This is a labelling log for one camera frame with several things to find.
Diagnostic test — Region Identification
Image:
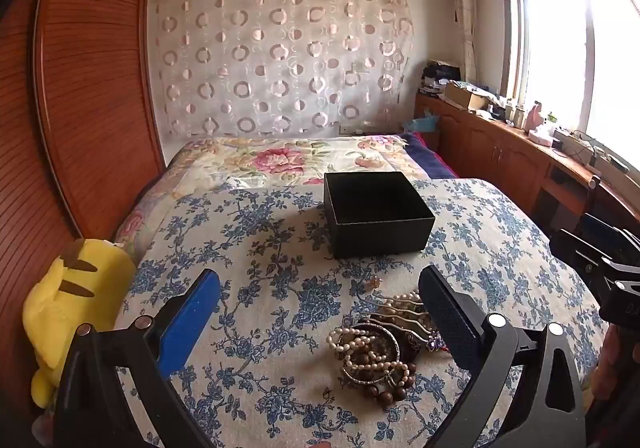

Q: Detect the wooden framed window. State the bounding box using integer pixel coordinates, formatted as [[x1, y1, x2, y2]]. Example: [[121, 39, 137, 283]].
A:
[[497, 0, 640, 170]]

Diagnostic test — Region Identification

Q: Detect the blue floral blanket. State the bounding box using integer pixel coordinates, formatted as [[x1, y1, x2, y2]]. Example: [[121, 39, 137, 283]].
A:
[[112, 177, 607, 448]]

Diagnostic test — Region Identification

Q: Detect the pink floral quilt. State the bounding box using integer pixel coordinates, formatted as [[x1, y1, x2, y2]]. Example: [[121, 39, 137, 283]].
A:
[[112, 132, 460, 265]]

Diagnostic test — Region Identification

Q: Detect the long wooden cabinet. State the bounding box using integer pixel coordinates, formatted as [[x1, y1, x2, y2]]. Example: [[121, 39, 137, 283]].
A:
[[413, 93, 640, 241]]

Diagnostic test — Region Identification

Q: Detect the wavy metal hair comb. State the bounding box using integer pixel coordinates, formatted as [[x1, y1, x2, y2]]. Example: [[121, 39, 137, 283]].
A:
[[371, 291, 437, 346]]

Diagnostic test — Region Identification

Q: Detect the cardboard box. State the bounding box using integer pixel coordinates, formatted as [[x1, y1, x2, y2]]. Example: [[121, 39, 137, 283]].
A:
[[443, 80, 489, 110]]

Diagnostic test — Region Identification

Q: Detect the brown wooden bead bracelet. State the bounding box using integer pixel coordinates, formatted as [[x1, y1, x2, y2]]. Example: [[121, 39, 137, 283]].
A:
[[340, 334, 420, 410]]

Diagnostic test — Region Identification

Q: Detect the blue plastic bag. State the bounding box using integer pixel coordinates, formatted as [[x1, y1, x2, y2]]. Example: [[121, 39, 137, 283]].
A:
[[413, 109, 442, 133]]

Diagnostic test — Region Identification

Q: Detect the silver bangle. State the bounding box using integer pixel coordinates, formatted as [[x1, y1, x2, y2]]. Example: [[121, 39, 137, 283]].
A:
[[344, 322, 402, 385]]

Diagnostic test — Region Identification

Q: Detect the black jewelry box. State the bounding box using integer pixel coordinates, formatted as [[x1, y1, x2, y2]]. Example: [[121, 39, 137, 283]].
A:
[[323, 171, 436, 260]]

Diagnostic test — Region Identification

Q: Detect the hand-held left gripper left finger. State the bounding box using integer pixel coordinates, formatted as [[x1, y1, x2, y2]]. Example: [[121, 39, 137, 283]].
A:
[[54, 269, 222, 448]]

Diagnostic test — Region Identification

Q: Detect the pile of dark clutter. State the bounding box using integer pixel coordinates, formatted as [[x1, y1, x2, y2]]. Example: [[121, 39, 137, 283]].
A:
[[420, 60, 462, 97]]

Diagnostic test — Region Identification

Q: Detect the dark wooden chair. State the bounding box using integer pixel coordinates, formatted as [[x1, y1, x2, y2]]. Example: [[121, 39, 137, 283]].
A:
[[575, 174, 604, 235]]

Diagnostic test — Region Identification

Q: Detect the pale window curtain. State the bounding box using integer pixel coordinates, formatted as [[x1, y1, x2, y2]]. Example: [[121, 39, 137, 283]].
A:
[[444, 0, 479, 85]]

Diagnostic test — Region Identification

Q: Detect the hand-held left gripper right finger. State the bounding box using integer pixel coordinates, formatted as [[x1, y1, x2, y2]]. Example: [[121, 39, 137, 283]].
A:
[[418, 265, 587, 448]]

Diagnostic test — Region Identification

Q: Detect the circle patterned sheer curtain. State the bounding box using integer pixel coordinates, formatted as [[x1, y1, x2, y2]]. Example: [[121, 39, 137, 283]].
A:
[[148, 0, 416, 139]]

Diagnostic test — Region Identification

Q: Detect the white pearl bracelet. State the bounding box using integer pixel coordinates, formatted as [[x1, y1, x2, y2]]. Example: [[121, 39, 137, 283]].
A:
[[326, 322, 412, 386]]

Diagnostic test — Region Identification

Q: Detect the yellow plush toy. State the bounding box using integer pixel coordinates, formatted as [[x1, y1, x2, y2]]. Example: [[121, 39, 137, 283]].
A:
[[22, 238, 137, 410]]

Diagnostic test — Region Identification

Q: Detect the wooden wardrobe door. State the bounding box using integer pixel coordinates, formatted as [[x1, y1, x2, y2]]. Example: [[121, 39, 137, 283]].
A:
[[0, 0, 167, 431]]

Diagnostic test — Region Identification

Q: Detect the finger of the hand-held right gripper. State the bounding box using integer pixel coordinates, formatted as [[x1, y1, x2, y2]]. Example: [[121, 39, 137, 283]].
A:
[[548, 228, 626, 281], [581, 212, 640, 259]]

